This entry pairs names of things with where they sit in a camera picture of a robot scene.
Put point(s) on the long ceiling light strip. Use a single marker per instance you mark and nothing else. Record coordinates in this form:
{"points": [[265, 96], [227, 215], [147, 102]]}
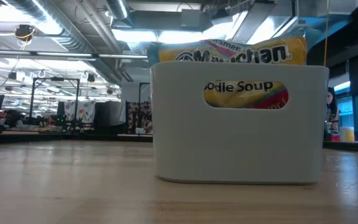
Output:
{"points": [[57, 54]]}

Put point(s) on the dark partition panel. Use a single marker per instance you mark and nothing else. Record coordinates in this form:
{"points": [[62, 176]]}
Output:
{"points": [[110, 118]]}

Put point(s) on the patterned cloth panel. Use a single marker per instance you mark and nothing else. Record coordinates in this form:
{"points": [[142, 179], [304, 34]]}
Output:
{"points": [[84, 110], [140, 113]]}

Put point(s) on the background robot arms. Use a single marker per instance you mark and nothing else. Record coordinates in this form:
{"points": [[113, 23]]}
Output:
{"points": [[61, 119]]}

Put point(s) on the yellow and white container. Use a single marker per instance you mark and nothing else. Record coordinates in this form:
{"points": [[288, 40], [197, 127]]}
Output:
{"points": [[349, 134]]}

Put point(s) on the person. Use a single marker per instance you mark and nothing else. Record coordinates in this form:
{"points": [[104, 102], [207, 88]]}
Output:
{"points": [[12, 118], [331, 109]]}

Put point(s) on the clear plastic tray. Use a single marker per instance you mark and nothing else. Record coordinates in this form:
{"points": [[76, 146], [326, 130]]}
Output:
{"points": [[238, 140]]}

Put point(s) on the red container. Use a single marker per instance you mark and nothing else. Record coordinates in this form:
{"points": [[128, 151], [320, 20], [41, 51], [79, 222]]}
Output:
{"points": [[335, 137]]}

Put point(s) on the black ceiling-mounted device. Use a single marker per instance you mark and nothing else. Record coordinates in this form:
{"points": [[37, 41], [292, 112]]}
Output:
{"points": [[24, 31]]}

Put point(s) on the black metal stand frame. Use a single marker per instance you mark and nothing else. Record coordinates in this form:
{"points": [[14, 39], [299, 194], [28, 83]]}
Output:
{"points": [[56, 79]]}

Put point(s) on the black aluminium table frame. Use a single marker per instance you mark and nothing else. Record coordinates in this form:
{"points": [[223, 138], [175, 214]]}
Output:
{"points": [[73, 137]]}

